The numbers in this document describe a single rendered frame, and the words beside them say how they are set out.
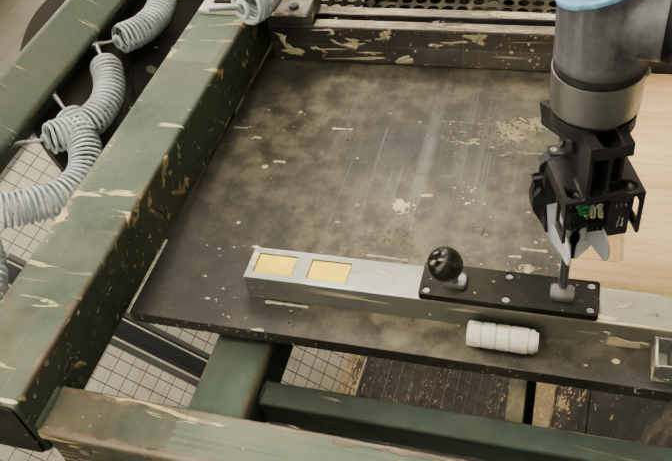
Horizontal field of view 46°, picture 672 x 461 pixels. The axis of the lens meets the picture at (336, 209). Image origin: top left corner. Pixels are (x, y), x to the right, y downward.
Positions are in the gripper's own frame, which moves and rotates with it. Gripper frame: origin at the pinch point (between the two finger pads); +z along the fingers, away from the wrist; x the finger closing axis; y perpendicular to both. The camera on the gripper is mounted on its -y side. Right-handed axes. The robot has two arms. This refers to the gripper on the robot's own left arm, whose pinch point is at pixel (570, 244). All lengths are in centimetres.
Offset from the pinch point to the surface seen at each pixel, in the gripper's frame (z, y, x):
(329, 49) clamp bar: 10, -59, -22
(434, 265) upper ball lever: -2.2, 1.9, -14.6
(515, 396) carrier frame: 121, -54, 11
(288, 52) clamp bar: 11, -61, -29
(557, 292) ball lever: 7.1, 0.6, -1.1
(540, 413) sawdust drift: 245, -118, 40
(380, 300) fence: 10.2, -4.5, -20.6
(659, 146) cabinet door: 11.3, -24.4, 20.2
